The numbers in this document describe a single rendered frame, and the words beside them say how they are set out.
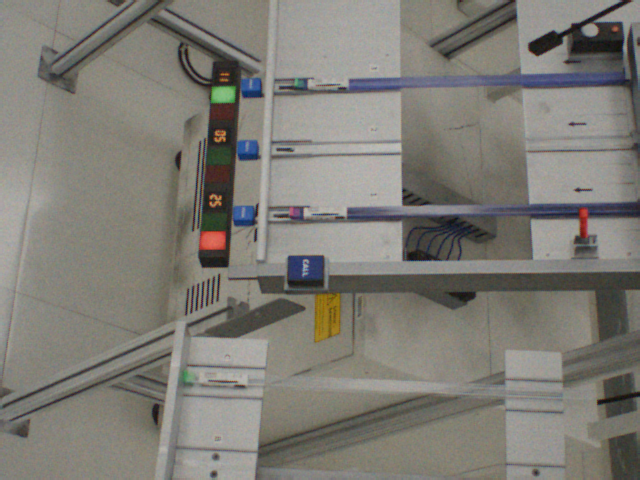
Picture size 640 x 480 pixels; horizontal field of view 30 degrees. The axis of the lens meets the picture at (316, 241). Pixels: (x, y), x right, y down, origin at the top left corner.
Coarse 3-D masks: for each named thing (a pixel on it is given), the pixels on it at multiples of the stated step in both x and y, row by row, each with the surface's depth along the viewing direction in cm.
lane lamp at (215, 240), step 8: (208, 232) 172; (216, 232) 172; (224, 232) 172; (200, 240) 171; (208, 240) 171; (216, 240) 171; (224, 240) 171; (200, 248) 171; (208, 248) 171; (216, 248) 171; (224, 248) 170
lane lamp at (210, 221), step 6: (204, 216) 173; (210, 216) 173; (216, 216) 173; (222, 216) 173; (204, 222) 173; (210, 222) 173; (216, 222) 172; (222, 222) 172; (204, 228) 172; (210, 228) 172; (216, 228) 172; (222, 228) 172
